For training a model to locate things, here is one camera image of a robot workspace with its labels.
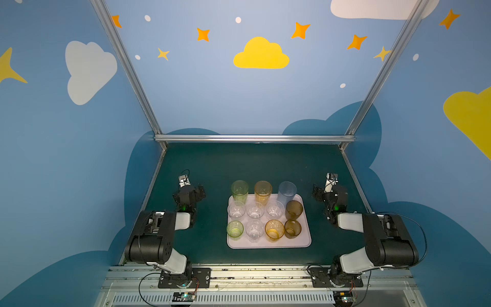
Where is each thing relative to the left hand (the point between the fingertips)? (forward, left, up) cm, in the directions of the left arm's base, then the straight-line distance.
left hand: (194, 184), depth 94 cm
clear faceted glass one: (-19, -31, -7) cm, 37 cm away
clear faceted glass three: (-11, -40, -4) cm, 42 cm away
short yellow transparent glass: (-20, -40, -5) cm, 45 cm away
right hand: (+2, -67, +1) cm, 67 cm away
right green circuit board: (-45, -64, -7) cm, 79 cm away
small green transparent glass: (-20, -22, -5) cm, 30 cm away
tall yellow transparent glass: (-5, -34, +4) cm, 35 cm away
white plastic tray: (-24, -53, -7) cm, 58 cm away
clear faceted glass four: (-12, -22, -2) cm, 25 cm away
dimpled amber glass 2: (-11, -49, -1) cm, 50 cm away
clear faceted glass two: (-12, -31, -2) cm, 33 cm away
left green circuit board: (-46, -4, -6) cm, 46 cm away
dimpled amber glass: (-19, -48, -5) cm, 52 cm away
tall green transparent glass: (-3, -23, +1) cm, 23 cm away
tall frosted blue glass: (-3, -46, +3) cm, 46 cm away
